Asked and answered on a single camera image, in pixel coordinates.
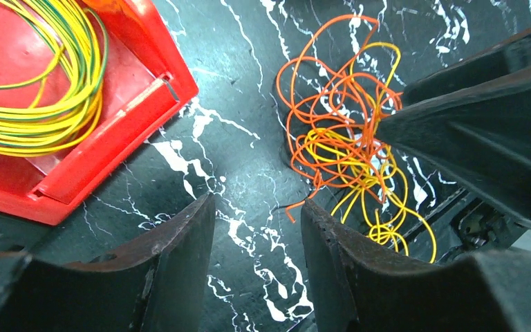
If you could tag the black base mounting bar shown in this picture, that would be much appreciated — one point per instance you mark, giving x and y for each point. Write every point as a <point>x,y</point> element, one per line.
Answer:
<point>463,223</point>

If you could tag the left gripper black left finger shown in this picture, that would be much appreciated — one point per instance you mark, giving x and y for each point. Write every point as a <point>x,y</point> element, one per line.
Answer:
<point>154,282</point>

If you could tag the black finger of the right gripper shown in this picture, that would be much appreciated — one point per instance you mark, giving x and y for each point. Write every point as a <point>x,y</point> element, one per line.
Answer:
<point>508,56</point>
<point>480,136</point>

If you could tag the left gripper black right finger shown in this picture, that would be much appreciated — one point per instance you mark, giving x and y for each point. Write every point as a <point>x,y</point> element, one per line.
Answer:
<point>358,285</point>

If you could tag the red plastic bin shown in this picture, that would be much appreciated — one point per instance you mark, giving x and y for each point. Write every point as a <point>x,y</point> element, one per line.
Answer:
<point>82,85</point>

